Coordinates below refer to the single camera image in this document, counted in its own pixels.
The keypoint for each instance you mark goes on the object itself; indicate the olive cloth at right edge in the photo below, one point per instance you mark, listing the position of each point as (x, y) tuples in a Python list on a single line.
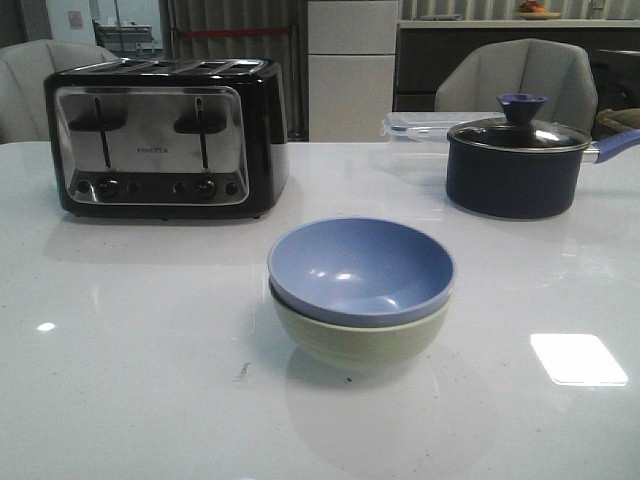
[(610, 122)]

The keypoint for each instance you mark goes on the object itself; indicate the green plastic bowl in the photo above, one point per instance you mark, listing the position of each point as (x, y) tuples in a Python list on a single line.
[(360, 348)]

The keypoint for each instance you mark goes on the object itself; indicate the dark counter unit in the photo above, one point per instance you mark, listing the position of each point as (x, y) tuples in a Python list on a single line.
[(429, 51)]

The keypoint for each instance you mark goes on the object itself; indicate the fruit plate on counter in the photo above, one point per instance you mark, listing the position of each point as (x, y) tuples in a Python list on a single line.
[(534, 10)]

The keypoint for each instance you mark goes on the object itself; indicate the dark blue saucepan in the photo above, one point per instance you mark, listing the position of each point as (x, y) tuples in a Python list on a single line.
[(525, 185)]

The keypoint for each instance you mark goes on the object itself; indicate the glass pot lid blue knob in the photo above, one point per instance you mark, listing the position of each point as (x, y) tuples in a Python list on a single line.
[(519, 130)]

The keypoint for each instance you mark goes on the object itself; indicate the grey upholstered chair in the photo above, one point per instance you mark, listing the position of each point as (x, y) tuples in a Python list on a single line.
[(561, 72), (24, 68)]

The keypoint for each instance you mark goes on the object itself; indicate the clear plastic food container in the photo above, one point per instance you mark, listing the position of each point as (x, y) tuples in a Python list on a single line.
[(418, 145)]

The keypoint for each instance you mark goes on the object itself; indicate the grey upholstered chair right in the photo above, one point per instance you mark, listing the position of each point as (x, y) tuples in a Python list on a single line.
[(561, 72)]

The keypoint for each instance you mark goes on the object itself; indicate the white cabinet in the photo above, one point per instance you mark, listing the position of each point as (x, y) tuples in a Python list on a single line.
[(351, 65)]

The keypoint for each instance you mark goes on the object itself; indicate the blue plastic bowl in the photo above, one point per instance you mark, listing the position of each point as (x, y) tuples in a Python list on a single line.
[(361, 272)]

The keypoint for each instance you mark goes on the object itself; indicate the black chrome four-slot toaster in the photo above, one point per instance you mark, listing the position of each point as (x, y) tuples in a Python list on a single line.
[(195, 139)]

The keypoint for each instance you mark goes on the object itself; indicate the grey upholstered chair left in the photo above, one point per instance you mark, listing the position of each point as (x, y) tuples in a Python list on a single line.
[(24, 68)]

